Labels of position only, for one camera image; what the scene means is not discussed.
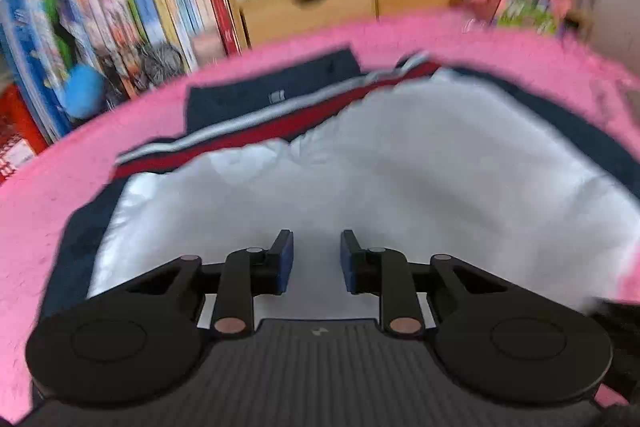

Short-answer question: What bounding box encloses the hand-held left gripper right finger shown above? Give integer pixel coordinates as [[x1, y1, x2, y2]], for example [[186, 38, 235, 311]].
[[340, 229, 506, 339]]

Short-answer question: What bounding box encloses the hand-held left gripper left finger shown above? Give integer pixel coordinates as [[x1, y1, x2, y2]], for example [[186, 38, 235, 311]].
[[125, 229, 295, 339]]

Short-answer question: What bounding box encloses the navy white red jacket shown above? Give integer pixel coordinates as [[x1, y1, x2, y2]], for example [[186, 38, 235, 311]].
[[42, 49, 640, 323]]

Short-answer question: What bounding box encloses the miniature black bicycle model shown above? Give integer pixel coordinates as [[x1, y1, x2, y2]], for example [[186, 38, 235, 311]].
[[102, 44, 187, 102]]

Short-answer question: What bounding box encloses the wooden drawer organizer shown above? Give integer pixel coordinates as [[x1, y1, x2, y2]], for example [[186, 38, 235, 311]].
[[235, 0, 467, 48]]

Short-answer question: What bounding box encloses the pink rabbit-print blanket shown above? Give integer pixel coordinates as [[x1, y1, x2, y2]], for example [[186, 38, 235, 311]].
[[0, 9, 640, 423]]

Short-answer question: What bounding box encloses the blue round plush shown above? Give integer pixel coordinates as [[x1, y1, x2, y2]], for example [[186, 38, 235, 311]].
[[65, 66, 109, 118]]

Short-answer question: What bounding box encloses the row of paperback books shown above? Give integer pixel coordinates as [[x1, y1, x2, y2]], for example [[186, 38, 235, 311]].
[[60, 0, 242, 98]]

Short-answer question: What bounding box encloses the red plastic crate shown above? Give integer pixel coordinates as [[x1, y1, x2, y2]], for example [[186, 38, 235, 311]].
[[0, 84, 51, 186]]

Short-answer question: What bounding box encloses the row of tall blue books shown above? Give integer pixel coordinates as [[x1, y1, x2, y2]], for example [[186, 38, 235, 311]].
[[0, 0, 77, 144]]

